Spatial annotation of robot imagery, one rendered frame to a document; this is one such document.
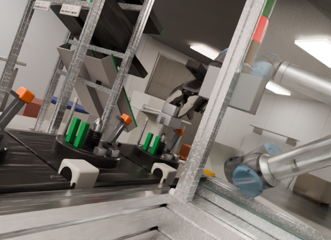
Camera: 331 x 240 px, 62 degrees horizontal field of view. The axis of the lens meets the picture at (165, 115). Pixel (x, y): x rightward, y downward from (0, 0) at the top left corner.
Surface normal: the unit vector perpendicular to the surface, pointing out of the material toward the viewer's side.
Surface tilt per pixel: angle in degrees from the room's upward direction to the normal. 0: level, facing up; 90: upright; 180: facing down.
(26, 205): 0
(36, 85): 90
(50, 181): 0
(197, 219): 90
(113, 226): 90
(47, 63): 90
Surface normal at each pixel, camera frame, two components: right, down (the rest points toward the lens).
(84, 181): 0.77, 0.31
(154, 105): 0.48, 0.21
